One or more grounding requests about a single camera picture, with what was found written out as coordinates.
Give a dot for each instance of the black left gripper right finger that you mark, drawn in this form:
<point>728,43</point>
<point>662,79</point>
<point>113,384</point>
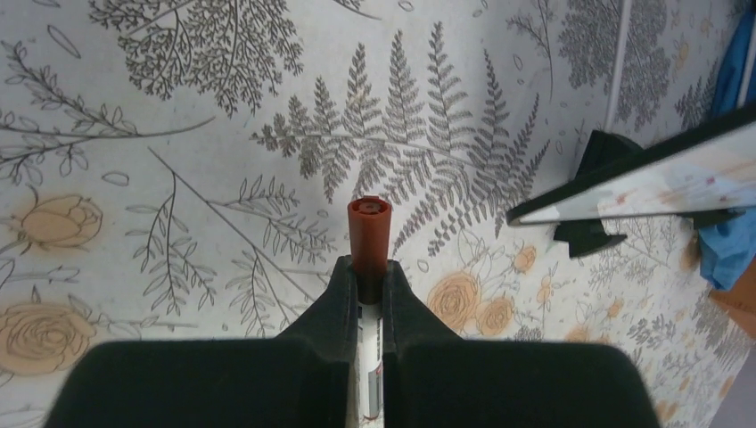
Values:
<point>432,377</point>

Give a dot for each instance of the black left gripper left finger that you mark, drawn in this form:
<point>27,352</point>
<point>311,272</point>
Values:
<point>303,377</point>

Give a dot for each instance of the white whiteboard marker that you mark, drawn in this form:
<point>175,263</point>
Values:
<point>369,364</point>

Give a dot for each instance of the red marker cap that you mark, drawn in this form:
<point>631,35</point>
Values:
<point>369,236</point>

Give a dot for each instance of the white whiteboard black frame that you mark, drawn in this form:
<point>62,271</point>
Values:
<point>706,173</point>

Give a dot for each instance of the floral tablecloth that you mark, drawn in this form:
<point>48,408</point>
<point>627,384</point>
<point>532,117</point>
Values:
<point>181,170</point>

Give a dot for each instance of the orange compartment tray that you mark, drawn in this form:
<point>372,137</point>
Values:
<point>739,302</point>

